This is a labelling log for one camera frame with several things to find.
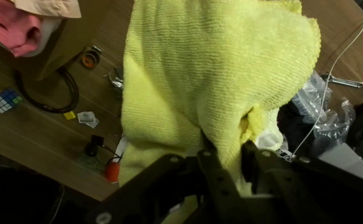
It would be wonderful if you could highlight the small yellow sticky note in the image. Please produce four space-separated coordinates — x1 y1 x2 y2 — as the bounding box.
62 110 77 122

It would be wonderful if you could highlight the thin white cable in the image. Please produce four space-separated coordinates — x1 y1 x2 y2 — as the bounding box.
291 5 363 157

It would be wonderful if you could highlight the peach fabric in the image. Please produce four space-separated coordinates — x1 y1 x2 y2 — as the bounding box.
10 0 82 20

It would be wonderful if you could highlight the silver metal tool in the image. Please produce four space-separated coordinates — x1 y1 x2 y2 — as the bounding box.
322 73 363 90

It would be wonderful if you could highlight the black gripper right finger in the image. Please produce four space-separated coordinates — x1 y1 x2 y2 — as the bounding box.
240 139 283 197

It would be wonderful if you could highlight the black cable coil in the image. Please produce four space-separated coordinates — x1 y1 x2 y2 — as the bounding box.
14 66 81 115

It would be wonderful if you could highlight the small silver metal part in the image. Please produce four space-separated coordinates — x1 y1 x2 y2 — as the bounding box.
102 66 126 91

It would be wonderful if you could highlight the small white packet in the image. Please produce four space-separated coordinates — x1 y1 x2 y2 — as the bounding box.
76 110 101 129

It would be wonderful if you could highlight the grey laptop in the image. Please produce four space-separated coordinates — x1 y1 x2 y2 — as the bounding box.
317 142 363 188

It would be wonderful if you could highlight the yellow towel fabric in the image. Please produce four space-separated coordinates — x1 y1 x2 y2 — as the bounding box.
118 0 323 197

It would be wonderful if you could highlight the black fabric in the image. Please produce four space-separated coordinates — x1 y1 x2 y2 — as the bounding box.
276 101 316 142

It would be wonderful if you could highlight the Rubik's cube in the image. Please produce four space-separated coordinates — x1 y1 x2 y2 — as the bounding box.
0 88 24 115

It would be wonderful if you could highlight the clear plastic bag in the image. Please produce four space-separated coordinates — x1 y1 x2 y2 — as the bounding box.
291 70 357 157

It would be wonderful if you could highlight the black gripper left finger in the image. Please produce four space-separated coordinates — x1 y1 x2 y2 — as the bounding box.
196 139 255 224

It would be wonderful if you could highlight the pink fabric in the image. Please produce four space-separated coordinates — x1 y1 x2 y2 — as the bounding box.
0 0 46 59

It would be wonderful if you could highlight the small orange tape roll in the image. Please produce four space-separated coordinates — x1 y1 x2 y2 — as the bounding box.
80 44 103 71

